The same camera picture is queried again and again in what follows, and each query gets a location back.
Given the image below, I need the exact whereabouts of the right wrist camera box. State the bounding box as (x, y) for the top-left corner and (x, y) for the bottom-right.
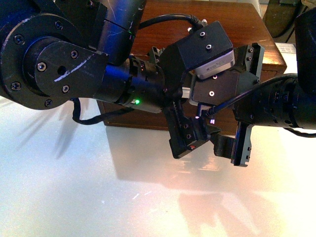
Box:
(189, 71), (239, 106)

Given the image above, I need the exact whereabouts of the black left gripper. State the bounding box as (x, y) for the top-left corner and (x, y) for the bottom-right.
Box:
(148, 45), (236, 159)

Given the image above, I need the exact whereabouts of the right camera black cable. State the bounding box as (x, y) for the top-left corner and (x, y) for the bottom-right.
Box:
(201, 73), (299, 118)

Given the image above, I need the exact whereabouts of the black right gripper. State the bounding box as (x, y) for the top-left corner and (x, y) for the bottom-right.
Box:
(190, 42), (266, 167)

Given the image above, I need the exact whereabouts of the camera black cable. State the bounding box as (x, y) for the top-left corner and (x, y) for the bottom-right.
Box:
(138, 14), (203, 31)
(201, 73), (299, 118)

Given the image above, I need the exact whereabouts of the black white table label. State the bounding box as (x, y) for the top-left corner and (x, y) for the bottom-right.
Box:
(276, 42), (296, 55)

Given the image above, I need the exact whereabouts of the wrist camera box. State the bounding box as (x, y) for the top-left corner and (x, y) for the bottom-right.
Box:
(175, 21), (235, 80)
(189, 71), (239, 106)

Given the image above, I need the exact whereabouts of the arm sleeved cable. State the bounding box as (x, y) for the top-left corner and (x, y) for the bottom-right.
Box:
(283, 127), (316, 138)
(70, 97), (135, 125)

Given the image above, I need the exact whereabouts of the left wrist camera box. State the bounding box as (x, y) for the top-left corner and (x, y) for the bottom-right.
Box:
(175, 21), (235, 80)

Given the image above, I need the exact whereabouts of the left arm sleeved cable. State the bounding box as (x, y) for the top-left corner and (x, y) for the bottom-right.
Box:
(70, 97), (135, 125)

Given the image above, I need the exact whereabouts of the right arm sleeved cable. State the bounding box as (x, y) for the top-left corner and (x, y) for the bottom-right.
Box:
(283, 127), (316, 138)

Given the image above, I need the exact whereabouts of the left camera black cable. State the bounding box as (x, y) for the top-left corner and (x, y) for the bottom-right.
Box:
(138, 14), (203, 31)

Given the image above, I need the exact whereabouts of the dark wooden drawer cabinet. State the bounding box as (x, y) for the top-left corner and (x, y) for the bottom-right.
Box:
(104, 0), (287, 135)

